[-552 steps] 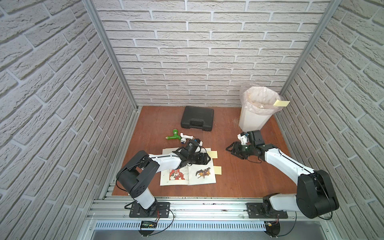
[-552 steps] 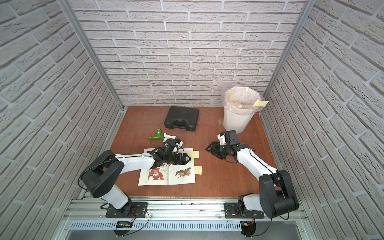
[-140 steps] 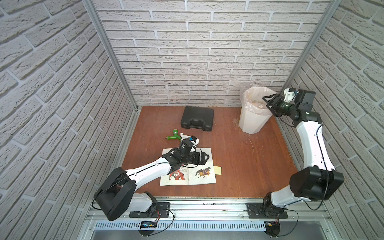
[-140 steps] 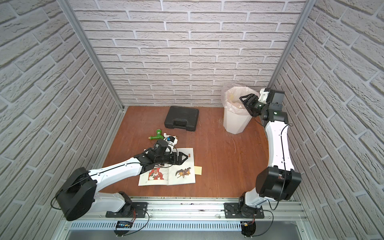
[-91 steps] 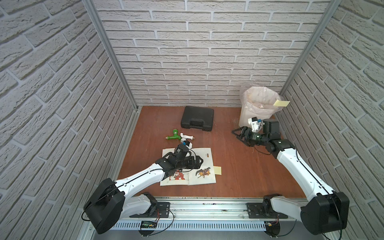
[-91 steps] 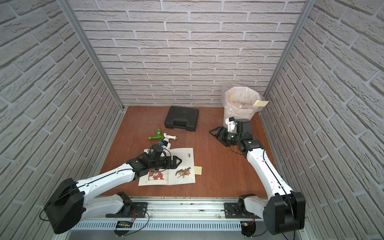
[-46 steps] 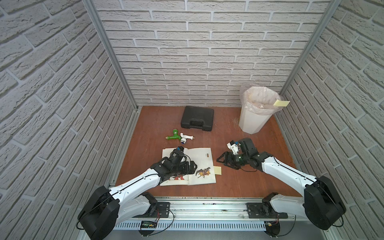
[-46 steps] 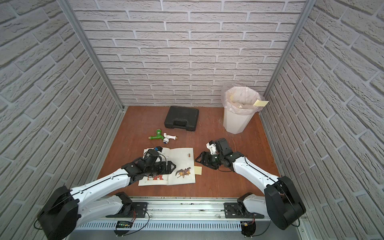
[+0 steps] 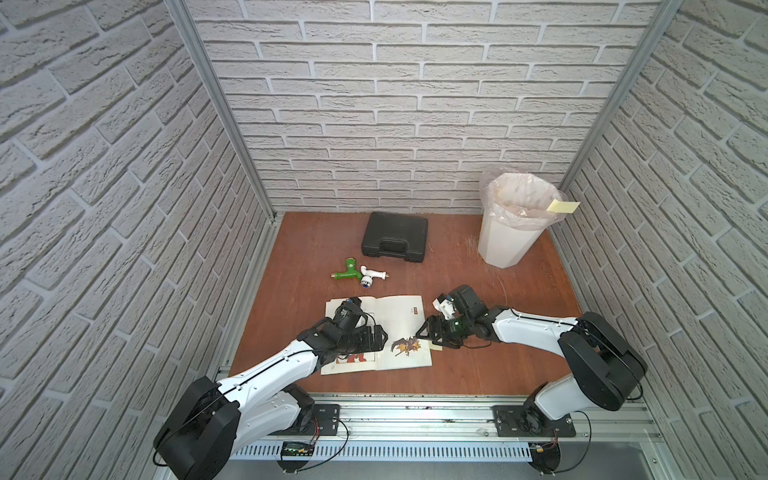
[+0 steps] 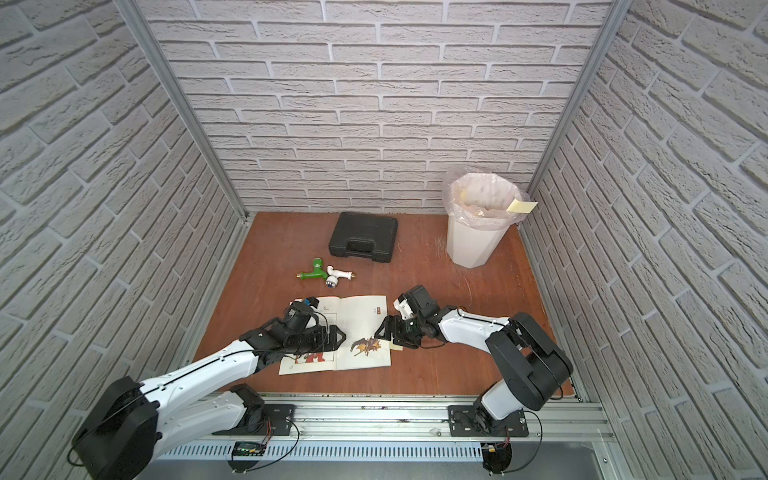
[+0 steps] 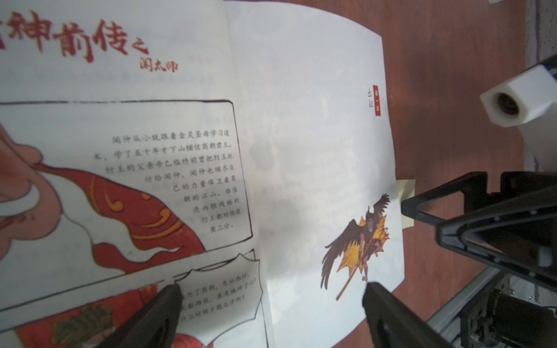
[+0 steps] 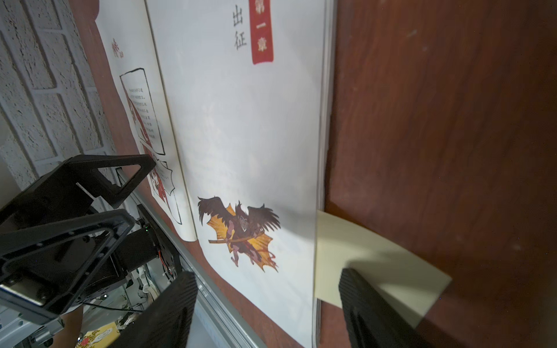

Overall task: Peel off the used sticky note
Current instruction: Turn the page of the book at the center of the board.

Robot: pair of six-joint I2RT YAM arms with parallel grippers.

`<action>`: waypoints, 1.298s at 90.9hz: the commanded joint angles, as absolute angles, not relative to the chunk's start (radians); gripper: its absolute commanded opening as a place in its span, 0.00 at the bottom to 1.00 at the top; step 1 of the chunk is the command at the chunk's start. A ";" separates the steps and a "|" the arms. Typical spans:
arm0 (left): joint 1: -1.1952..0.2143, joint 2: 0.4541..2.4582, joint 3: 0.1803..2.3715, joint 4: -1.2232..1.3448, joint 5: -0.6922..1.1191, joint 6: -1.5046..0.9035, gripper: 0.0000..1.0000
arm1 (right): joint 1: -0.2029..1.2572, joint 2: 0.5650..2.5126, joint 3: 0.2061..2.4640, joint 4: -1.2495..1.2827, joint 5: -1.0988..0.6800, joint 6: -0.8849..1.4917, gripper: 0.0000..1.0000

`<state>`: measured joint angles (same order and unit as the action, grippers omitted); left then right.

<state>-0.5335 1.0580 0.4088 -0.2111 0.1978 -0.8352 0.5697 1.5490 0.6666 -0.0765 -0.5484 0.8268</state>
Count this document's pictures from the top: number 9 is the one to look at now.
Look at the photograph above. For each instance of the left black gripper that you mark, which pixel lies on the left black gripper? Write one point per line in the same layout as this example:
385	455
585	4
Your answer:
365	335

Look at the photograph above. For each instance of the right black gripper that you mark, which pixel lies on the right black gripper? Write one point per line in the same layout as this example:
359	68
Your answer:
440	333

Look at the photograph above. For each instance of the illustrated picture book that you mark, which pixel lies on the illustrated picture book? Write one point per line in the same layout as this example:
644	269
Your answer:
401	317

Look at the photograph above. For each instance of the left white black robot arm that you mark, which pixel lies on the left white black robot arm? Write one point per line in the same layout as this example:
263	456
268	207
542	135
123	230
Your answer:
214	419

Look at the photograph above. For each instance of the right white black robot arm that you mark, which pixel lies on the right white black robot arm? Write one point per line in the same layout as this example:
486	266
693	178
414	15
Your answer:
604	368

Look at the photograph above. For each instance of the yellow sticky note on bin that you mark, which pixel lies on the yellow sticky note on bin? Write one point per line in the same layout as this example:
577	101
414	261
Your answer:
562	207

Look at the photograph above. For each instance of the green and white faucet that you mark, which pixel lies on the green and white faucet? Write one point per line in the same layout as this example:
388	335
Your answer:
364	274

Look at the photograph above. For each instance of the black plastic tool case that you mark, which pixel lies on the black plastic tool case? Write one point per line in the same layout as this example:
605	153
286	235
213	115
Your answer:
395	235

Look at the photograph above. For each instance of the left controller board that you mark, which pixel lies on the left controller board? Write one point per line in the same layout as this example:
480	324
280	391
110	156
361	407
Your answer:
294	450

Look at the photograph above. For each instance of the controller board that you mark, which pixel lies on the controller board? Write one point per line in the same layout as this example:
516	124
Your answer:
545	458
294	450

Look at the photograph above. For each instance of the white trash bin with bag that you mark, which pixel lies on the white trash bin with bag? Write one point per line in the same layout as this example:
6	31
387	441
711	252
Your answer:
516	211

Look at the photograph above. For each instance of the right controller board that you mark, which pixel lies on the right controller board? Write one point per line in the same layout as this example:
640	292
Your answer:
545	458

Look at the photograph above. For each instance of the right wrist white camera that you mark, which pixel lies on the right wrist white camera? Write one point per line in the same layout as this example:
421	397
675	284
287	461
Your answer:
445	306

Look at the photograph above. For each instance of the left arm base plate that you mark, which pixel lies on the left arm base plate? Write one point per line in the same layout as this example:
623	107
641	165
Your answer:
321	420

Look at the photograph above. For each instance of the aluminium front frame rail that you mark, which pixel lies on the aluminium front frame rail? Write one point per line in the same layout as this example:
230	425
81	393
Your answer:
452	429

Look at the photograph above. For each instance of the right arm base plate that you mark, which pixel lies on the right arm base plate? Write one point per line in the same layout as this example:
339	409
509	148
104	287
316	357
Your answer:
520	421

